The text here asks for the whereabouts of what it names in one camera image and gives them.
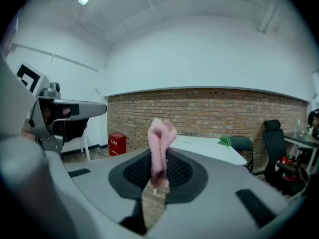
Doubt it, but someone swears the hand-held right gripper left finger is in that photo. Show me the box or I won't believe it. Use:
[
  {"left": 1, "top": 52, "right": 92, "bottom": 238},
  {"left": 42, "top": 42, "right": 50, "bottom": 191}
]
[{"left": 0, "top": 133, "right": 153, "bottom": 239}]

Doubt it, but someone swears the green leafy sprig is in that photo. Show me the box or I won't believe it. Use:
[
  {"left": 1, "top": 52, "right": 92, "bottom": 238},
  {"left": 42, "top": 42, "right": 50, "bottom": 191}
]
[{"left": 218, "top": 135, "right": 234, "bottom": 154}]

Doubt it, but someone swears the black office chair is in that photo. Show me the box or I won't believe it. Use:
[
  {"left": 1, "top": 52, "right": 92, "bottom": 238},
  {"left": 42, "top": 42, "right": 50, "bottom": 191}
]
[{"left": 263, "top": 119, "right": 309, "bottom": 197}]

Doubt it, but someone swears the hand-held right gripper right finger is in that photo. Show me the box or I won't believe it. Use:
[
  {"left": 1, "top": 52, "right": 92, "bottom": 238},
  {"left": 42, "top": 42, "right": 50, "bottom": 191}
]
[{"left": 147, "top": 148, "right": 301, "bottom": 239}]

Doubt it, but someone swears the red and white helmet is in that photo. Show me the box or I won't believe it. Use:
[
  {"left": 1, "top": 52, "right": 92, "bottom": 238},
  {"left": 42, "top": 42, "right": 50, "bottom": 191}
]
[{"left": 279, "top": 155, "right": 304, "bottom": 184}]

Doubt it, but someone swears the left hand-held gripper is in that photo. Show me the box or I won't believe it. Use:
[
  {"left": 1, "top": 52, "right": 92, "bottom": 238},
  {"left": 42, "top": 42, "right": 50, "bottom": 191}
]
[{"left": 16, "top": 61, "right": 108, "bottom": 157}]

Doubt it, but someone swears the black folding chair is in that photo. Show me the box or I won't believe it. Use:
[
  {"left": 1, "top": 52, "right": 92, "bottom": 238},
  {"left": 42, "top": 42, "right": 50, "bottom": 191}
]
[{"left": 230, "top": 136, "right": 254, "bottom": 173}]

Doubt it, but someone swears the red box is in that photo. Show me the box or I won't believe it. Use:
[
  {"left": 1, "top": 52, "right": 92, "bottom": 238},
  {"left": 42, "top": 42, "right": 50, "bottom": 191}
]
[{"left": 108, "top": 132, "right": 127, "bottom": 157}]

